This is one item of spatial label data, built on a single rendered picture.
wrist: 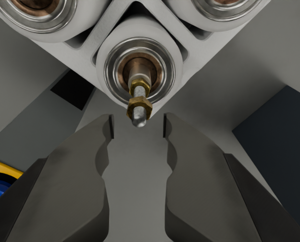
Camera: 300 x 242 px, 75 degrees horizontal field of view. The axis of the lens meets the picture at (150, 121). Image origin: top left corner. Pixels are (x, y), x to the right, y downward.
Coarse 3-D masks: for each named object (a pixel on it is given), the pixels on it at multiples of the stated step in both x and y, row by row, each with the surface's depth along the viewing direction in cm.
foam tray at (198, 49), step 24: (120, 0) 23; (144, 0) 23; (96, 24) 24; (168, 24) 25; (48, 48) 26; (72, 48) 26; (96, 48) 26; (192, 48) 26; (216, 48) 26; (192, 72) 29
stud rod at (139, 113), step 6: (138, 90) 16; (144, 90) 16; (138, 96) 15; (144, 96) 15; (138, 108) 13; (144, 108) 14; (132, 114) 13; (138, 114) 13; (144, 114) 13; (132, 120) 13; (138, 120) 13; (144, 120) 13; (138, 126) 13
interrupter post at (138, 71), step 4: (140, 64) 20; (132, 68) 20; (136, 68) 19; (140, 68) 19; (144, 68) 19; (132, 72) 19; (136, 72) 18; (140, 72) 18; (144, 72) 18; (148, 72) 19; (132, 76) 18; (136, 76) 18; (140, 76) 18; (144, 76) 18; (148, 76) 18; (128, 80) 18; (148, 80) 18; (128, 84) 18
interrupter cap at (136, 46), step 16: (112, 48) 19; (128, 48) 19; (144, 48) 19; (160, 48) 19; (112, 64) 20; (128, 64) 20; (144, 64) 20; (160, 64) 20; (112, 80) 21; (160, 80) 21; (128, 96) 22; (160, 96) 22
